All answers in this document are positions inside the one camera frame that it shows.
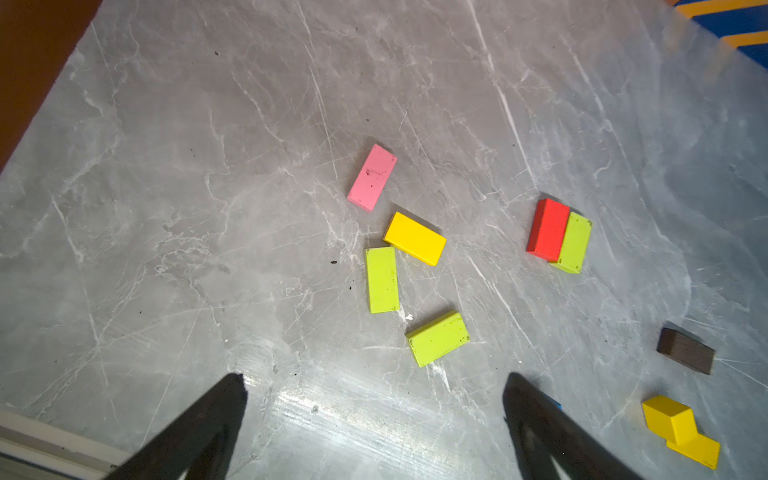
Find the yellow wedge block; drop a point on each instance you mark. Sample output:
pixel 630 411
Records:
pixel 701 449

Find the dark brown wood block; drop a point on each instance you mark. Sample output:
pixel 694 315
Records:
pixel 686 350

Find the yellow long wood block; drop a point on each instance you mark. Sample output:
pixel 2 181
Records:
pixel 415 239

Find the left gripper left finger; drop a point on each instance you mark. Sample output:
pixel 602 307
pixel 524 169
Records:
pixel 199 444

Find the red wood block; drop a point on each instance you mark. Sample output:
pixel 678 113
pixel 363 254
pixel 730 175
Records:
pixel 548 229

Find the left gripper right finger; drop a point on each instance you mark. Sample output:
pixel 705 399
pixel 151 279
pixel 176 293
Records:
pixel 546 440

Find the pink wood block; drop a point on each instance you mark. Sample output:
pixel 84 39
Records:
pixel 372 178

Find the yellow cube block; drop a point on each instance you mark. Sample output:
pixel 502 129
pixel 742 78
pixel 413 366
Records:
pixel 669 419

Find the green block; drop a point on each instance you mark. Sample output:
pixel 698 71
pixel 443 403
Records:
pixel 574 245
pixel 438 337
pixel 382 279

